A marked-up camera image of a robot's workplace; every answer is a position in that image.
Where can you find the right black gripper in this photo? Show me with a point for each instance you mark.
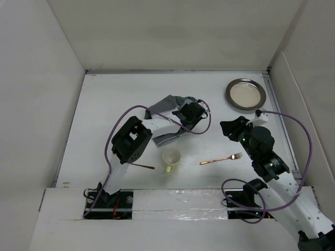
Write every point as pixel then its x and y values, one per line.
pixel 234 126

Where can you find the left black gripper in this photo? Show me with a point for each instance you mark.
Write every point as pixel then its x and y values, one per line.
pixel 186 107

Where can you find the grey cloth placemat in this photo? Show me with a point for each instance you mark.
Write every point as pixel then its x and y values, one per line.
pixel 167 104

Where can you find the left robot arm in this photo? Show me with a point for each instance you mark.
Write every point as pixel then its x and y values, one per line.
pixel 126 145

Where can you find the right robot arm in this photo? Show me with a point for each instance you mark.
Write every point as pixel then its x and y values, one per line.
pixel 276 191

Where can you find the copper fork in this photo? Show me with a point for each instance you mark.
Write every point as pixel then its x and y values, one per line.
pixel 231 157

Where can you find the round metal plate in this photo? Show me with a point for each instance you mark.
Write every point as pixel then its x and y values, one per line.
pixel 246 94

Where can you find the yellow mug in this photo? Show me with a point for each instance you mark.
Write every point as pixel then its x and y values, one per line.
pixel 171 159

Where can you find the copper spoon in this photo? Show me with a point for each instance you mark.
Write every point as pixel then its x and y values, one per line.
pixel 144 166

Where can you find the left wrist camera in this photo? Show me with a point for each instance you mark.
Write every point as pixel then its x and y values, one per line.
pixel 205 106

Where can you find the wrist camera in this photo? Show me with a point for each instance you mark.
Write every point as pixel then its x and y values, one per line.
pixel 205 106
pixel 260 119

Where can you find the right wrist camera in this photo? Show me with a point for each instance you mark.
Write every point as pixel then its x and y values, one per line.
pixel 260 119

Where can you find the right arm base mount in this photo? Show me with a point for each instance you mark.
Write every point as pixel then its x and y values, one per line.
pixel 246 197

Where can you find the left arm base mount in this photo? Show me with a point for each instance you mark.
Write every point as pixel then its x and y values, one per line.
pixel 117 206

